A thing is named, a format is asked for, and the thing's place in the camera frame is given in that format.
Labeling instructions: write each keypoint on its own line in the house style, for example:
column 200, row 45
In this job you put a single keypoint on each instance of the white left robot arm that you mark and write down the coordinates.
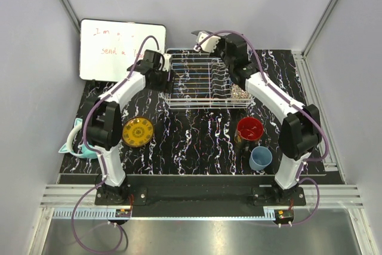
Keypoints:
column 102, row 128

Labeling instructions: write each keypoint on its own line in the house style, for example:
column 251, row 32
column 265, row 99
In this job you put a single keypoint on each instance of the black floral square plate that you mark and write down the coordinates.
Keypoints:
column 200, row 35

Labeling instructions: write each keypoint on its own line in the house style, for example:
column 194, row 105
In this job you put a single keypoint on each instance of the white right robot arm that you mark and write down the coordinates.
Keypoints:
column 300, row 131

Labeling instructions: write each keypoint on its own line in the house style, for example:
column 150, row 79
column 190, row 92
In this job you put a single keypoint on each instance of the red white patterned bowl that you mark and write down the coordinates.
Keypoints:
column 237, row 93

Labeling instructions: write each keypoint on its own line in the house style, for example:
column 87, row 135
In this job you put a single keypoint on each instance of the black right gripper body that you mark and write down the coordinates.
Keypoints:
column 219, row 51

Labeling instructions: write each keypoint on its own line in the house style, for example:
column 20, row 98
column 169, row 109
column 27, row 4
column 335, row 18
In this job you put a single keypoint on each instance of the white whiteboard with red writing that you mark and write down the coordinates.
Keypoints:
column 109, row 48

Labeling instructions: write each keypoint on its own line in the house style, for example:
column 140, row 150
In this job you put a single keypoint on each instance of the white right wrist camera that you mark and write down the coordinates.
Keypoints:
column 207, row 45

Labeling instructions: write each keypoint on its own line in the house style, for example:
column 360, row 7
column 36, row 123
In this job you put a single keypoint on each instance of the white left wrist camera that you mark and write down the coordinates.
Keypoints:
column 166, row 62

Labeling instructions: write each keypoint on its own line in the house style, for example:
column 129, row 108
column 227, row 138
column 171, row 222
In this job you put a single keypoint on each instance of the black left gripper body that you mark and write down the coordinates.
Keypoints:
column 160, row 83

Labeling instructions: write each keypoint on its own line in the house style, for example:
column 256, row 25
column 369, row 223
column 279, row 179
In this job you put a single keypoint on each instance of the white wire dish rack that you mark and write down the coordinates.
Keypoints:
column 201, row 82

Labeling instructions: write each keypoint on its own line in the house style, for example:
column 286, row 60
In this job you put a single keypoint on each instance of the red black mug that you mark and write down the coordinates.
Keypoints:
column 248, row 133

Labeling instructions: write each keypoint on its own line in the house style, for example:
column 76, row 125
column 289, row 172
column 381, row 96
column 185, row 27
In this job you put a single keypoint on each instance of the light blue plastic cup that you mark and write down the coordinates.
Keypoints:
column 260, row 158

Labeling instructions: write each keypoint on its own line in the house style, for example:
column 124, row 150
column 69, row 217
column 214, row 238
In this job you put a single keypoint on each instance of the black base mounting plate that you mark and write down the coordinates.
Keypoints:
column 257, row 195

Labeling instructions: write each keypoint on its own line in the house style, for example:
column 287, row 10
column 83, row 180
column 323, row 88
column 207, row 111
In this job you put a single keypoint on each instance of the teal cat ear headphones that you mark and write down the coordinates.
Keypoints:
column 74, row 145

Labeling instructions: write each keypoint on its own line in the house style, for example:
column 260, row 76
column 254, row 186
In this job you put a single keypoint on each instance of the yellow patterned small plate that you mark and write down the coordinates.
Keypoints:
column 137, row 132

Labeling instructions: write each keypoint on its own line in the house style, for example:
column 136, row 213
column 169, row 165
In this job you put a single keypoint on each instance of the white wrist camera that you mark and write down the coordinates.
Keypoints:
column 207, row 45
column 166, row 62

